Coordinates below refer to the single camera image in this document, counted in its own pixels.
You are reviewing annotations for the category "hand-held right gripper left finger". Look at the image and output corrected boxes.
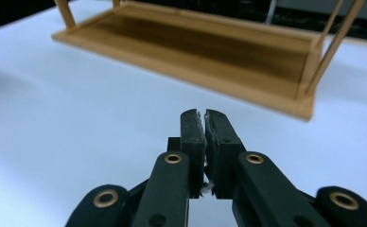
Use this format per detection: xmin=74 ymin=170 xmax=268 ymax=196
xmin=166 ymin=108 xmax=208 ymax=200

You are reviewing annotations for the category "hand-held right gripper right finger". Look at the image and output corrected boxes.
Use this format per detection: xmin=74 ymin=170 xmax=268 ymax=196
xmin=204 ymin=109 xmax=247 ymax=201

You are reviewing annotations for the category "three-tier wooden shoe rack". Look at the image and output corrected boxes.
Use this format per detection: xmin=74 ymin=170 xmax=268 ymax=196
xmin=51 ymin=0 xmax=367 ymax=122

